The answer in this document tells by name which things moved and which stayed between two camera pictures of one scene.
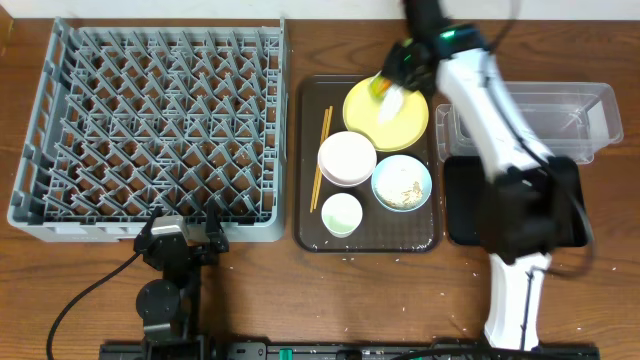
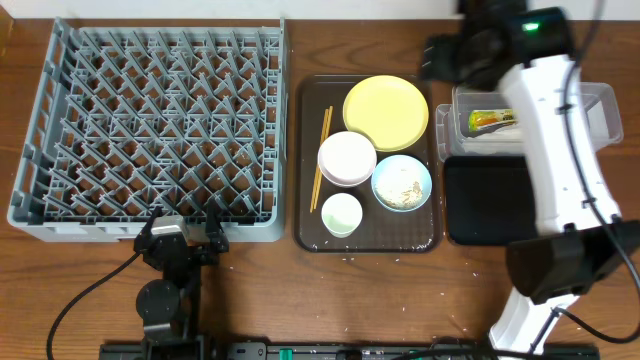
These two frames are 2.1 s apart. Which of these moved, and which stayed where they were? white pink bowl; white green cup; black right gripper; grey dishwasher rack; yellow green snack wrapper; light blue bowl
Moved: yellow green snack wrapper; black right gripper
Stayed: white pink bowl; light blue bowl; grey dishwasher rack; white green cup
